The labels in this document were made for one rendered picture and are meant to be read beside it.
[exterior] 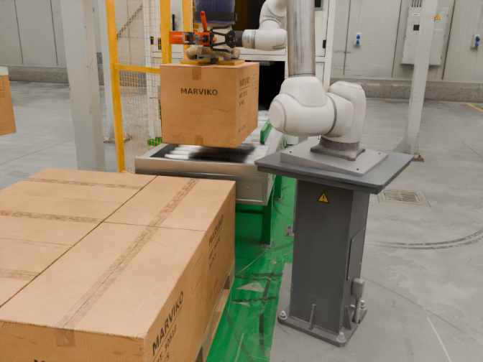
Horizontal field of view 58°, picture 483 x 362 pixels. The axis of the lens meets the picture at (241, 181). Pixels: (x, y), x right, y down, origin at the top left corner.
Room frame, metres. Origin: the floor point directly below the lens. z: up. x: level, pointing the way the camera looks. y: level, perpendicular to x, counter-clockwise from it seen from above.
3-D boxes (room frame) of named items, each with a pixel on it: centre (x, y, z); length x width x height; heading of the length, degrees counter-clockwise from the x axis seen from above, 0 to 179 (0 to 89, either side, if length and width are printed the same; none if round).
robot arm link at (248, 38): (2.19, -0.02, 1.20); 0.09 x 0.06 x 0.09; 171
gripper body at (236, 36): (2.20, 0.05, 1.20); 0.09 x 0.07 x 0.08; 81
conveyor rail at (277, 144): (3.22, -0.29, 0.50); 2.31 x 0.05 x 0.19; 171
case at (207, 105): (2.47, 0.16, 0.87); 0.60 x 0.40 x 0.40; 168
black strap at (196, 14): (2.48, 0.16, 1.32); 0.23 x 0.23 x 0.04
